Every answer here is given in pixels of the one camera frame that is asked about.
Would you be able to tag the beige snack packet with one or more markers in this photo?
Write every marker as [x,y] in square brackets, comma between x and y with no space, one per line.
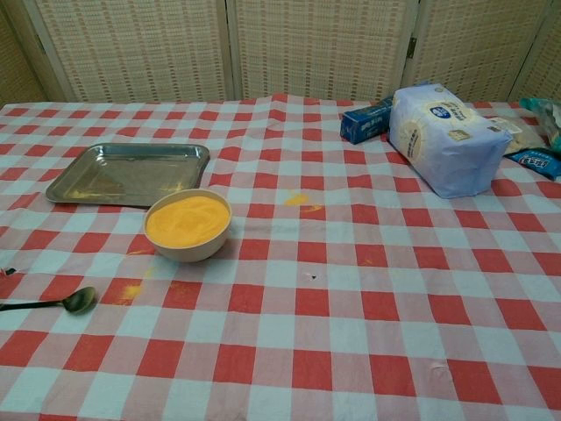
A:
[521,133]

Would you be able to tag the teal clear food bag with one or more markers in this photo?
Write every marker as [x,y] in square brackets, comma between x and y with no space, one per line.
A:
[548,118]

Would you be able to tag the rectangular steel tray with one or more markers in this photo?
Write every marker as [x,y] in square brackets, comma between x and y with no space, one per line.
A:
[127,173]

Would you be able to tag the red white checkered tablecloth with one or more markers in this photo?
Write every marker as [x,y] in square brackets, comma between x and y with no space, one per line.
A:
[307,316]

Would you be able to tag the black spoon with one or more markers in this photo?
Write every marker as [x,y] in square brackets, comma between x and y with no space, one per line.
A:
[79,300]

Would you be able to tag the small blue snack packet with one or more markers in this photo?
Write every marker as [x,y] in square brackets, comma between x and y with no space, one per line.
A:
[537,161]

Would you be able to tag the bowl of yellow powder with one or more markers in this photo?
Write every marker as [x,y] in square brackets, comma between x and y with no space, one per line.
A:
[187,228]

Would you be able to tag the woven folding screen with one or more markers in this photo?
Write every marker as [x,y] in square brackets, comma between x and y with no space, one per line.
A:
[307,48]

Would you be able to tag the pale blue flour bag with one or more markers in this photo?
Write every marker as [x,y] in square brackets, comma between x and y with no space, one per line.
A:
[447,140]

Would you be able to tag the dark blue long box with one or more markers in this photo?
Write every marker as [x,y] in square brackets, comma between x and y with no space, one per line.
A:
[364,126]

